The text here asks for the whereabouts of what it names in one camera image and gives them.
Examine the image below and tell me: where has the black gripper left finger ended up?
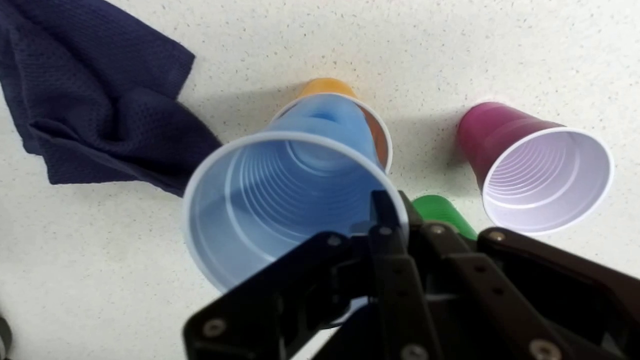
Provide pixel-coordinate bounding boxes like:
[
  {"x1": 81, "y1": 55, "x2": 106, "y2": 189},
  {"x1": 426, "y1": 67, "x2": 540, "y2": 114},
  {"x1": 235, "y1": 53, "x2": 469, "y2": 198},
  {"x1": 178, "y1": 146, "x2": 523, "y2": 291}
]
[{"x1": 183, "y1": 187, "x2": 442, "y2": 360}]

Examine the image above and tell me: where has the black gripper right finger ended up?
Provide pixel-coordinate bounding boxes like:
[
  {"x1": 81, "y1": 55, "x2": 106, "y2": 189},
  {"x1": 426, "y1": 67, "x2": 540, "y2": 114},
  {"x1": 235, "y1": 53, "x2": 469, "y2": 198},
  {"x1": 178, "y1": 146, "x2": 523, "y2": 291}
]
[{"x1": 398, "y1": 189, "x2": 640, "y2": 360}]

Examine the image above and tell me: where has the green plastic cup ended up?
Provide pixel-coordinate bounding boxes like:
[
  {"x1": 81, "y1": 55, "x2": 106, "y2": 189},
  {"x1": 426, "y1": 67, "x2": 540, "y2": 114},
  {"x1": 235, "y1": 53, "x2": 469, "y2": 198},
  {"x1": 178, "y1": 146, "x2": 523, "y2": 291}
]
[{"x1": 411, "y1": 191, "x2": 481, "y2": 243}]

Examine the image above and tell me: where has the blue plastic cup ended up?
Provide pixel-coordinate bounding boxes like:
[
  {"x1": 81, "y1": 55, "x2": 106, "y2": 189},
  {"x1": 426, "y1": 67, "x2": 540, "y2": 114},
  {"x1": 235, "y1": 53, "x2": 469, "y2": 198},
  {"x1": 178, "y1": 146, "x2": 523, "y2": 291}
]
[{"x1": 183, "y1": 92, "x2": 411, "y2": 296}]

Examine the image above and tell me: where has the magenta plastic cup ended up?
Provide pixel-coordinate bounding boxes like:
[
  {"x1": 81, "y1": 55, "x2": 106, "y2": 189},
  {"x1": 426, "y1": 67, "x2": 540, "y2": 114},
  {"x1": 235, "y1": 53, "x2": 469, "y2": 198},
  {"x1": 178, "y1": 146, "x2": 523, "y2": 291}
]
[{"x1": 455, "y1": 99, "x2": 617, "y2": 238}]

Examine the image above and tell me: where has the orange plastic cup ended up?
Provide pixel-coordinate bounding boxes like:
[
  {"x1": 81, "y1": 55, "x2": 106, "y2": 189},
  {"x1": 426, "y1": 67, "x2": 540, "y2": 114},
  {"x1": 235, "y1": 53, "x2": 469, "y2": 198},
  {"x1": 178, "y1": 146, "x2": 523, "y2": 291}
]
[{"x1": 268, "y1": 76, "x2": 397, "y2": 175}]

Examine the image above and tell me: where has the dark navy cloth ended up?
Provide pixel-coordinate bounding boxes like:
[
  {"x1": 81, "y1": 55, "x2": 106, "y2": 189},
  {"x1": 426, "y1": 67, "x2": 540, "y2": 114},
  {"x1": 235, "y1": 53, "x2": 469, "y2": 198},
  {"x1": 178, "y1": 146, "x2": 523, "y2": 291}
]
[{"x1": 0, "y1": 0, "x2": 225, "y2": 200}]

